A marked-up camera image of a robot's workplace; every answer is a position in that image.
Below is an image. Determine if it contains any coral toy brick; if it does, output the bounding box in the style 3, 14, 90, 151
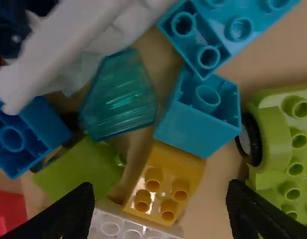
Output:
0, 190, 29, 239

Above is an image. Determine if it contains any green toy car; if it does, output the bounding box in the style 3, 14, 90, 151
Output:
234, 83, 307, 230

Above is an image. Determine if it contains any small light blue toy brick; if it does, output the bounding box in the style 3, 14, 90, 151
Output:
152, 66, 243, 160

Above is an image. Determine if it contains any small clear toy brick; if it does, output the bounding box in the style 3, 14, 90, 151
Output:
90, 201, 185, 239

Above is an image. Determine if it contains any long white toy brick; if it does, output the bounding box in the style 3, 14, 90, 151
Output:
0, 0, 155, 116

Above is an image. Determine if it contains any green toy brick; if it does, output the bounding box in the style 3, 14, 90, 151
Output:
33, 136, 127, 200

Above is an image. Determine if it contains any long light blue toy brick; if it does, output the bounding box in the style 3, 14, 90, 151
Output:
157, 0, 301, 81

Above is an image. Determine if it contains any dark blue toy brick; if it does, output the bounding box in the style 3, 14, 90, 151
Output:
0, 0, 58, 61

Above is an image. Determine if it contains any tan tray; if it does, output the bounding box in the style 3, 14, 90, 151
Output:
0, 0, 307, 239

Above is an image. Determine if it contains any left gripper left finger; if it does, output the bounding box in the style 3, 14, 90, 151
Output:
0, 181, 96, 239

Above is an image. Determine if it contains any clear teal toy brick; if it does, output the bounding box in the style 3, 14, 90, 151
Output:
79, 48, 159, 142

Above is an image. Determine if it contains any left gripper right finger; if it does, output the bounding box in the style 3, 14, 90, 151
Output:
226, 179, 307, 239

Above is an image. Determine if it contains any yellow toy brick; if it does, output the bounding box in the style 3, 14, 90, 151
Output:
122, 141, 207, 228

